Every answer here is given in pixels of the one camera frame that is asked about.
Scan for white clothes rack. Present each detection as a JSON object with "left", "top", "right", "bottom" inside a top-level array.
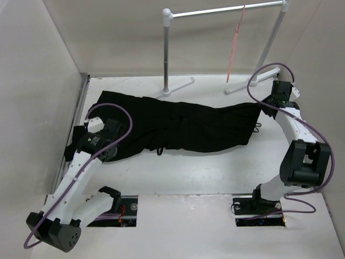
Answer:
[{"left": 160, "top": 1, "right": 291, "bottom": 97}]

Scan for black trousers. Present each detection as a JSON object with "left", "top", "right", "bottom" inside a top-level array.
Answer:
[{"left": 64, "top": 90, "right": 263, "bottom": 162}]

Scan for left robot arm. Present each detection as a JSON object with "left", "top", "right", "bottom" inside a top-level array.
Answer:
[{"left": 26, "top": 117, "right": 132, "bottom": 253}]

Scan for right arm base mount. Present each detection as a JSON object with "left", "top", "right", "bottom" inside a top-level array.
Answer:
[{"left": 230, "top": 195, "right": 286, "bottom": 227}]

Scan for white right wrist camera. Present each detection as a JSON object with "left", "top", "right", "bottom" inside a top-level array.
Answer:
[{"left": 289, "top": 86, "right": 300, "bottom": 101}]

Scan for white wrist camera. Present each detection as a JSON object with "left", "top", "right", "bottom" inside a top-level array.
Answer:
[
  {"left": 84, "top": 117, "right": 104, "bottom": 133},
  {"left": 289, "top": 86, "right": 300, "bottom": 101}
]

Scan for pink clothes hanger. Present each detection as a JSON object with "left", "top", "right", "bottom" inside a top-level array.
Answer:
[{"left": 226, "top": 5, "right": 246, "bottom": 83}]

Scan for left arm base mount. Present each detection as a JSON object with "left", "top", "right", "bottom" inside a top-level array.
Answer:
[{"left": 88, "top": 196, "right": 139, "bottom": 228}]

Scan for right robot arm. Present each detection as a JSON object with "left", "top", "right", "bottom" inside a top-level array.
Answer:
[{"left": 250, "top": 80, "right": 331, "bottom": 214}]

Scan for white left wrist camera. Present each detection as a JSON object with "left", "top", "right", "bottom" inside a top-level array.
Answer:
[{"left": 84, "top": 117, "right": 104, "bottom": 133}]

